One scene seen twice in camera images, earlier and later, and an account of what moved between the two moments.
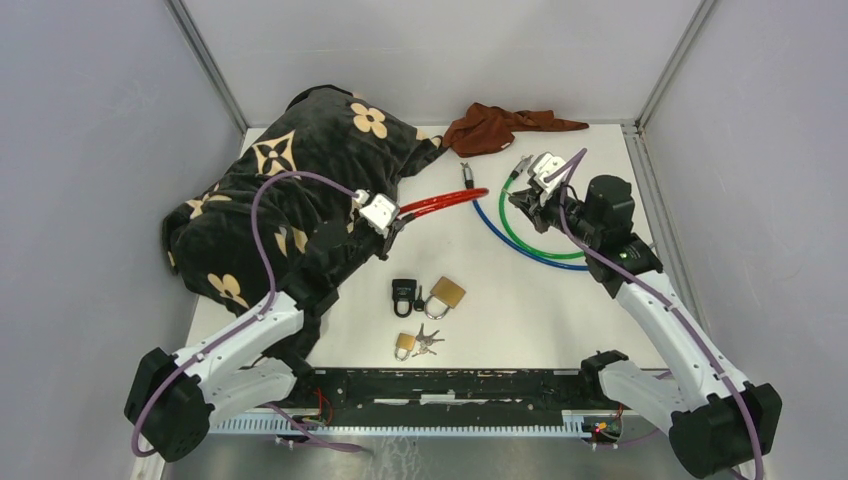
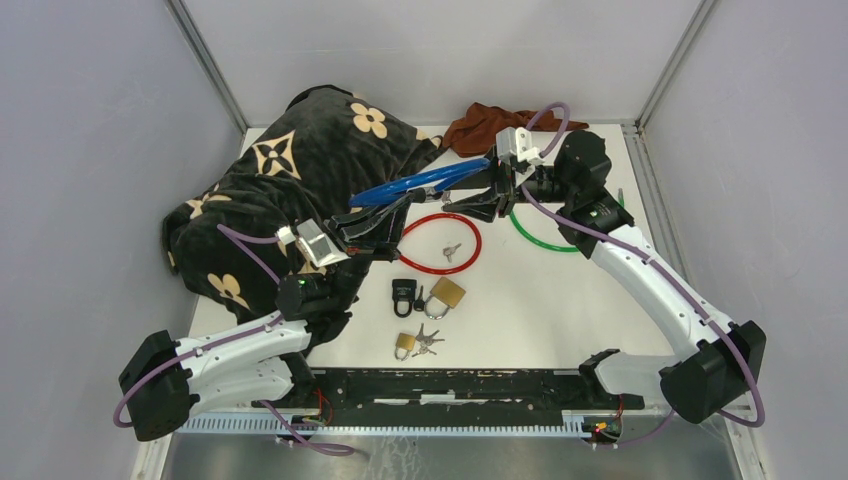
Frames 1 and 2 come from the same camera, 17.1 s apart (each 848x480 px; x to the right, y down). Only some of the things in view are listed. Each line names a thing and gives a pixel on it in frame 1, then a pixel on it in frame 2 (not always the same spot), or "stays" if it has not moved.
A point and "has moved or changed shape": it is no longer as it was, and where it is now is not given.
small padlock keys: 426,341 stays
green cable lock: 508,228 → 567,248
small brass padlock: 404,344 stays
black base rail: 443,397 stays
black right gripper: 529,200 → 485,205
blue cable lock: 469,182 → 424,187
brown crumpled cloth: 484,128 stays
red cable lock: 435,202 has moved or changed shape
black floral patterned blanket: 314,235 stays
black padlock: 406,290 stays
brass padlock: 448,292 stays
